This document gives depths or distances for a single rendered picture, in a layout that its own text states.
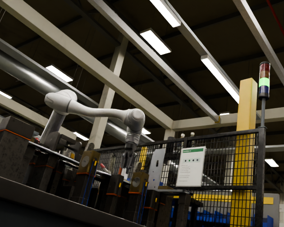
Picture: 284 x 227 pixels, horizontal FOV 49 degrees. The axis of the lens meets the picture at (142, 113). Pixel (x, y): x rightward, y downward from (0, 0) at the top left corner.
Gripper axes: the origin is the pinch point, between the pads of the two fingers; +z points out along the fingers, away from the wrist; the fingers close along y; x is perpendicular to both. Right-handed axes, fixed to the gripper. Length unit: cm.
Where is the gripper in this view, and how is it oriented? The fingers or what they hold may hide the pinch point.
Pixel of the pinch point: (124, 174)
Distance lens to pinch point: 204.5
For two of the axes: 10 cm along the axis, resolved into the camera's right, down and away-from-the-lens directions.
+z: -2.0, 8.9, -4.1
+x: 6.6, 4.3, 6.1
